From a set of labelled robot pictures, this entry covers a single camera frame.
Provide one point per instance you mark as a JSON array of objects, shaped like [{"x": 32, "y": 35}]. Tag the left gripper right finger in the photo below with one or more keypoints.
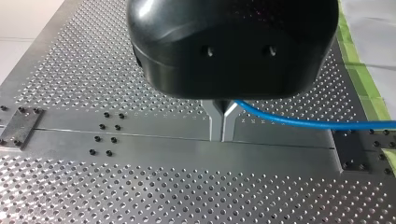
[{"x": 229, "y": 124}]

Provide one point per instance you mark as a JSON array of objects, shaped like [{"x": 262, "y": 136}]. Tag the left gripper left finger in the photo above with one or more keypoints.
[{"x": 214, "y": 121}]

